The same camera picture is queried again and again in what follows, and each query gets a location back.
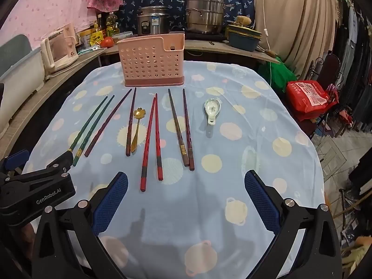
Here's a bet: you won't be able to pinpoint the red chopstick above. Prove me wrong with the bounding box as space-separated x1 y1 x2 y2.
140 97 156 192
155 93 164 181

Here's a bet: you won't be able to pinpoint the black metal chair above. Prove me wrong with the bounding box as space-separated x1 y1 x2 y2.
308 53 341 140

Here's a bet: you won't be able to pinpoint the beige curtain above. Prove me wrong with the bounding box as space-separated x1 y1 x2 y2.
254 0 341 73

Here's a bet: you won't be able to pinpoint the light blue printed tablecloth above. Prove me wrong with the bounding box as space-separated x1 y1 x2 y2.
22 60 324 279

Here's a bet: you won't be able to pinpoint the clear food container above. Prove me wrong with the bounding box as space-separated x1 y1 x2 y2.
112 31 133 43

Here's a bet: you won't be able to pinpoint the grey kitchen counter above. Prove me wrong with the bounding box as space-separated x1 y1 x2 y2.
100 38 280 64

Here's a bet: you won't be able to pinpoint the blue bowl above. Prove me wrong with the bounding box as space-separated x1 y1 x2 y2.
228 33 260 52

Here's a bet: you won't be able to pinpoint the maroon chopstick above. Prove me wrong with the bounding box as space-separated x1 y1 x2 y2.
84 89 133 158
126 87 137 157

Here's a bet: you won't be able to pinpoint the gold flower spoon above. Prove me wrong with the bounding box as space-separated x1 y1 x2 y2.
131 107 146 153

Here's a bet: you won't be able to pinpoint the green plastic bag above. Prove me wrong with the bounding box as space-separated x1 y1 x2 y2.
257 55 297 93

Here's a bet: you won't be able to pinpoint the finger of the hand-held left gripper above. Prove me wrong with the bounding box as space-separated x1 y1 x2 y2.
14 151 74 186
0 149 31 181

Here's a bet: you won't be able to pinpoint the white electric glass kettle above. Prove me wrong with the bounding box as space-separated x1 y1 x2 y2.
41 30 80 74

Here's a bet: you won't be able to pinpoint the steel rice cooker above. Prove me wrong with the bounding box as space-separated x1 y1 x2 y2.
136 6 172 35

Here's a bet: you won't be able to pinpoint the yellow teal bowl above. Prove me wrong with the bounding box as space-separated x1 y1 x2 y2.
227 25 262 39

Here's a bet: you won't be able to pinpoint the pink dotted sheet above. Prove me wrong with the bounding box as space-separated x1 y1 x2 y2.
0 0 123 53

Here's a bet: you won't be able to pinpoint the white ceramic spoon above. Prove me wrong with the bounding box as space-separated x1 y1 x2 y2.
203 98 220 126

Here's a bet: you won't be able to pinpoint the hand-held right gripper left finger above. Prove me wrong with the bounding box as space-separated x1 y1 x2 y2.
30 171 130 279

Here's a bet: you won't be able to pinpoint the white cord with switch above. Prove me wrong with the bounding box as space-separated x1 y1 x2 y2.
259 0 274 85

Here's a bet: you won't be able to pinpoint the wet wipes packet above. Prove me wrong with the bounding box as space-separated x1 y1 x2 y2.
77 46 100 56

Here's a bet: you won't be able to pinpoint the cooking oil bottle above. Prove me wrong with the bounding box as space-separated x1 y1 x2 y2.
106 12 120 37

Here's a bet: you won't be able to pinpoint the wooden handled knife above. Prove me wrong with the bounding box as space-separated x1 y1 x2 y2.
256 46 279 59

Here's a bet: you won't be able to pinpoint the red plastic bag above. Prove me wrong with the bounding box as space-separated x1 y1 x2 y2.
286 80 339 123

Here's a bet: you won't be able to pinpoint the white storage box blue lid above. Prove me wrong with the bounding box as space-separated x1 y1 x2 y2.
0 33 46 136

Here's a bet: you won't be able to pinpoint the wood grain side counter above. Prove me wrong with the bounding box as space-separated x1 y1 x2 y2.
0 48 107 155

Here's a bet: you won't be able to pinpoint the pink appliance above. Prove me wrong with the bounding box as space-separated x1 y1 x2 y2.
56 23 79 61

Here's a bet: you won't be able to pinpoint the green chopstick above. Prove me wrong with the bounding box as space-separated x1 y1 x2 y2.
67 95 109 153
73 95 115 168

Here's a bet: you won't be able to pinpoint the steel steamer pot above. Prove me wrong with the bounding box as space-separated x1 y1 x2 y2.
185 0 234 34

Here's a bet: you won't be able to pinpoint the brown chopstick with gold band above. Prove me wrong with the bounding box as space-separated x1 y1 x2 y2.
168 89 189 167

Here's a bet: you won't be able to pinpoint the hanging dark clothes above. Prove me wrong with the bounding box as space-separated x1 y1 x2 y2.
334 0 372 128

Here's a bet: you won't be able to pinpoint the black induction cooker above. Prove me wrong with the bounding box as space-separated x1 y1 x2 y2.
171 30 226 42

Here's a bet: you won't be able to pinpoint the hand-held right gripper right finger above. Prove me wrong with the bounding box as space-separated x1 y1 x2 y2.
244 170 343 279

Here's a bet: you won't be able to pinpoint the pink plastic utensil basket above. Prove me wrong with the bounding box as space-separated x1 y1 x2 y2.
117 33 186 87

